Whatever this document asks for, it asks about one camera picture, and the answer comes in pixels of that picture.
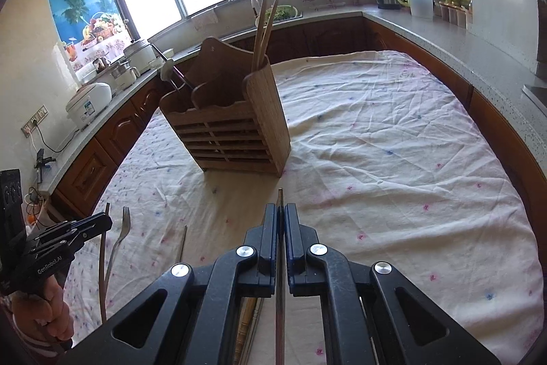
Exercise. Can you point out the wooden lower cabinets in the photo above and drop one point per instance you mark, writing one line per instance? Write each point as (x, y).
(111, 134)

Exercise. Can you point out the white hanging towel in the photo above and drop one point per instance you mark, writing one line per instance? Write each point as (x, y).
(204, 21)

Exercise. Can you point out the large metal fork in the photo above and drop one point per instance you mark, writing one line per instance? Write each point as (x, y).
(125, 229)

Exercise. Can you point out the metal chopstick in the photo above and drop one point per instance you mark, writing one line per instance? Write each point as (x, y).
(182, 243)
(280, 326)
(257, 326)

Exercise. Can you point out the white plastic jug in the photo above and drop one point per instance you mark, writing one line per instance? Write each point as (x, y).
(422, 2)

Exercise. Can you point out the person's left hand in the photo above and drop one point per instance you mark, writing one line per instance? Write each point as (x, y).
(42, 313)

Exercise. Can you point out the white electric pot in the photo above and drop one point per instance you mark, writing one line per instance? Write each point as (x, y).
(139, 55)

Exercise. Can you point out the row of seasoning jars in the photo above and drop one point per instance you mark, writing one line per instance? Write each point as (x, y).
(453, 15)

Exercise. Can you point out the colander with green vegetables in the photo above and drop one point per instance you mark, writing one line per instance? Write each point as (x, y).
(284, 12)

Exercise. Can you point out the black phone holder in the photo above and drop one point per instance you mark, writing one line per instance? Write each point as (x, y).
(42, 164)

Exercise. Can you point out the wooden chopstick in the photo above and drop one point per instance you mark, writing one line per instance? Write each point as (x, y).
(261, 27)
(101, 279)
(244, 330)
(269, 27)

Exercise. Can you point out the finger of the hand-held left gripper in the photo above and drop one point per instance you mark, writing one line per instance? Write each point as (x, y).
(75, 243)
(68, 227)

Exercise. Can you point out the white rice cooker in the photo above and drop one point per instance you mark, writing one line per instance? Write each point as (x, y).
(87, 104)

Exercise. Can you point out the small metal fork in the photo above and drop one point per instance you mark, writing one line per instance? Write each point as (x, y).
(156, 50)

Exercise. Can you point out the floral white tablecloth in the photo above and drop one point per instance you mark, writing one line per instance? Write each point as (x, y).
(384, 159)

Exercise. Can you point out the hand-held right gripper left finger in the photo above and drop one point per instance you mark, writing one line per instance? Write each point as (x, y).
(270, 245)

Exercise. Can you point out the wooden utensil holder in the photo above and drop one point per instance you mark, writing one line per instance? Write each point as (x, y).
(239, 134)

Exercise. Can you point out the white bowl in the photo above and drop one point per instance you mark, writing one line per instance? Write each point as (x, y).
(168, 53)

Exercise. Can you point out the wall poster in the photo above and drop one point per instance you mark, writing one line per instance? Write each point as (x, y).
(72, 6)

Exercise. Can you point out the grey kitchen countertop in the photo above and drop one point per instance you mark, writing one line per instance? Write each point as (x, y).
(448, 44)

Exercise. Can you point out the wall power outlet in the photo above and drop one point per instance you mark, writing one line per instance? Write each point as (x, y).
(34, 119)

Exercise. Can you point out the gas stove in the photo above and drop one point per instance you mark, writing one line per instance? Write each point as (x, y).
(536, 97)

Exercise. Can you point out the small steel cooking appliance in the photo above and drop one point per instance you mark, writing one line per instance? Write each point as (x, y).
(124, 77)

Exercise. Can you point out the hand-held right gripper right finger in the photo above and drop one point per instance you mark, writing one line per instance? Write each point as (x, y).
(292, 249)

